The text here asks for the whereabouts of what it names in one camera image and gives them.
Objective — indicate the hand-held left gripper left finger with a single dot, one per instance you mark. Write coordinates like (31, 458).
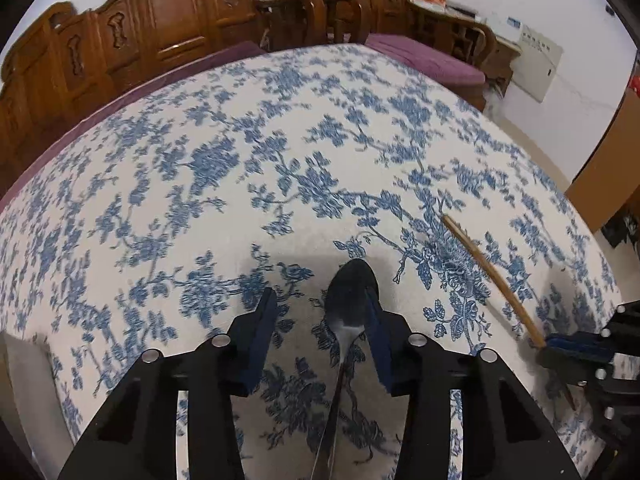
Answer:
(257, 340)

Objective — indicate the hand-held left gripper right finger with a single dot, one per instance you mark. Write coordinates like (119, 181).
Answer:
(380, 345)

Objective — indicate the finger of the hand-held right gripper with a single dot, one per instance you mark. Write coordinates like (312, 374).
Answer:
(620, 400)
(580, 344)

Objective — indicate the metal spoon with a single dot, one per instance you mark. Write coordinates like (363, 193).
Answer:
(350, 290)

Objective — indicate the brown wooden chopstick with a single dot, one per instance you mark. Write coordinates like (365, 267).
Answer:
(495, 275)

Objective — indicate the grey utensil tray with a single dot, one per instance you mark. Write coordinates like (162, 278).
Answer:
(25, 390)

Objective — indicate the brown wooden door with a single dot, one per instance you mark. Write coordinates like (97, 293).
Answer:
(610, 160)

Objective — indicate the blue floral tablecloth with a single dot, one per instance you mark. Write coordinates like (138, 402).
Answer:
(300, 150)

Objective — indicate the white electrical panel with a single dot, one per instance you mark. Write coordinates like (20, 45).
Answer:
(537, 62)

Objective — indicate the wooden chair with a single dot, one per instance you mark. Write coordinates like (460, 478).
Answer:
(350, 15)
(290, 15)

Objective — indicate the long carved wooden sofa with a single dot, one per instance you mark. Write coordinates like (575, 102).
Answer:
(165, 10)

